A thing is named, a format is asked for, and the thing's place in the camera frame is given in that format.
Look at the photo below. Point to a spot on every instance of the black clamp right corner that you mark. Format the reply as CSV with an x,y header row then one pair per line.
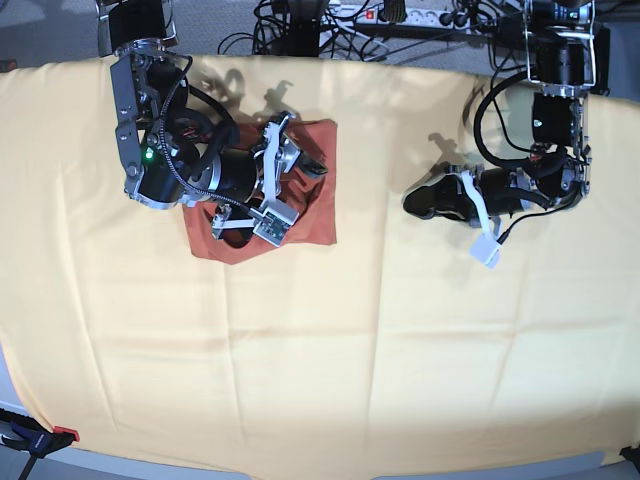
x,y
632,455

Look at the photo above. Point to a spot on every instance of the yellow table cloth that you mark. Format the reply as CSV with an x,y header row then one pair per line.
x,y
391,352

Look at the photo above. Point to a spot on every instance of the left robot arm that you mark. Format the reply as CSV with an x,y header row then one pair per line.
x,y
552,174

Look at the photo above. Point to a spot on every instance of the white power strip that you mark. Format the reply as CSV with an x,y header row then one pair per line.
x,y
415,18

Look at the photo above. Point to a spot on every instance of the orange T-shirt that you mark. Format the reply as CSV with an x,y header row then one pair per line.
x,y
313,199

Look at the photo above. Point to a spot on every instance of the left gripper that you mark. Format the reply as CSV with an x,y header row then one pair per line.
x,y
477,197

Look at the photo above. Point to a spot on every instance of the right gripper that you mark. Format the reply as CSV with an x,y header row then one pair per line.
x,y
247,183

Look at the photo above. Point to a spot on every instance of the black box on floor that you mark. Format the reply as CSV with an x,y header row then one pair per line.
x,y
507,37

